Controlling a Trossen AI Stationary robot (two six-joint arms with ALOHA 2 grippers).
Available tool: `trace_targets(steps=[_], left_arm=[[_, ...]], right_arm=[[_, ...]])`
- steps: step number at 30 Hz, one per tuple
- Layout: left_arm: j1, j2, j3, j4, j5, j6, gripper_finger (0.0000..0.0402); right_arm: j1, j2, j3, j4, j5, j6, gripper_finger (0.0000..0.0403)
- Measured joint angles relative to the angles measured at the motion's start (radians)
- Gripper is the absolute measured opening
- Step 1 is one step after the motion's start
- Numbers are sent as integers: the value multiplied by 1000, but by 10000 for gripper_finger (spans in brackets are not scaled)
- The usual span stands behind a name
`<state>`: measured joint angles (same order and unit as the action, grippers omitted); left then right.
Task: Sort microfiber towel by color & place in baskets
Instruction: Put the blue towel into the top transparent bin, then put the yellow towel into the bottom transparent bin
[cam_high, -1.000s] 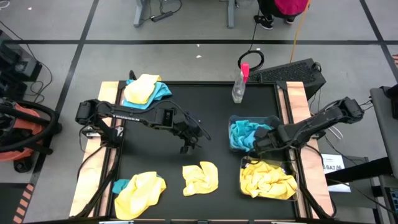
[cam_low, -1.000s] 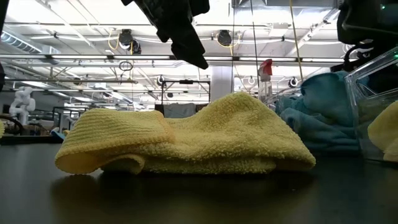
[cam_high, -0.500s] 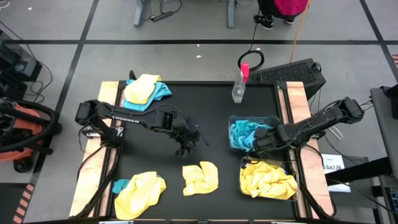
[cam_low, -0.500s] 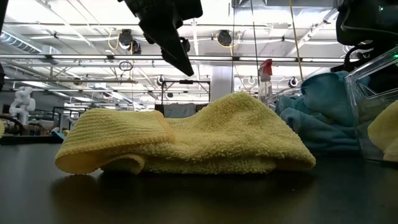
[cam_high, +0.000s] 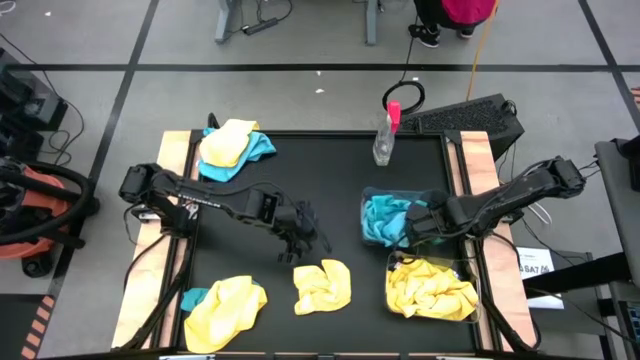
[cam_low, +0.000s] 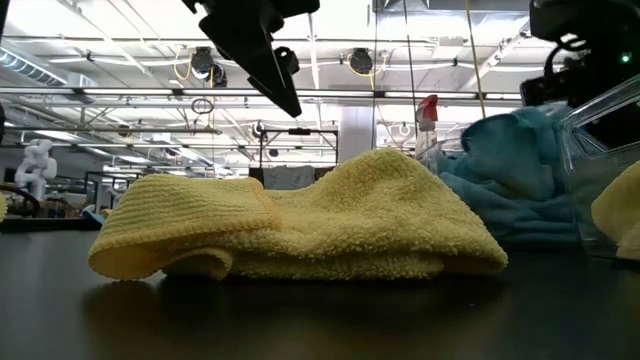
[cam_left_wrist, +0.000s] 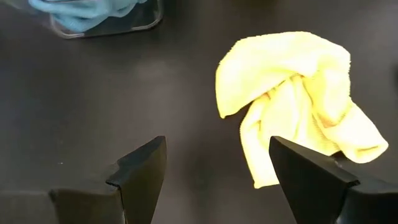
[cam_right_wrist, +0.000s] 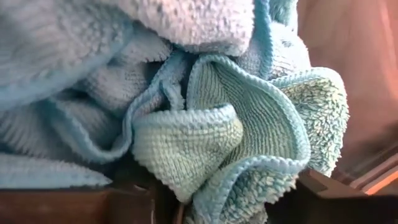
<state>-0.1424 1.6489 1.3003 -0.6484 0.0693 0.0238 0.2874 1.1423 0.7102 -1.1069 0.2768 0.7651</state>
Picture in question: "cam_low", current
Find white pillar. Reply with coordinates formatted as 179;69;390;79
339;105;377;164

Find yellow hanging cable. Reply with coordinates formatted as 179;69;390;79
464;0;487;120

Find grey hanging cloth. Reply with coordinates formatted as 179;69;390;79
263;165;316;191

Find hanging black cable loop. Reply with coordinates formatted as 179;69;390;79
191;97;216;116

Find black metal frame stand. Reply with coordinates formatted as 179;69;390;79
258;128;340;169

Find clear spray bottle red trigger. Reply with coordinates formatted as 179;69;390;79
414;94;441;166

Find black ceiling cord reel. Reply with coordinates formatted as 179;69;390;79
189;46;215;75
348;47;374;76

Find small black ceiling reel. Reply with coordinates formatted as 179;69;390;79
208;63;229;89

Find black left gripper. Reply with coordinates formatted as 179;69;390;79
180;0;321;119

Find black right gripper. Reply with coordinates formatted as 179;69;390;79
519;68;597;109

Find clear plastic basket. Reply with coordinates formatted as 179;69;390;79
553;74;640;261
417;102;584;251

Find silver ventilation duct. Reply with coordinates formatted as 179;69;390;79
0;47;97;105

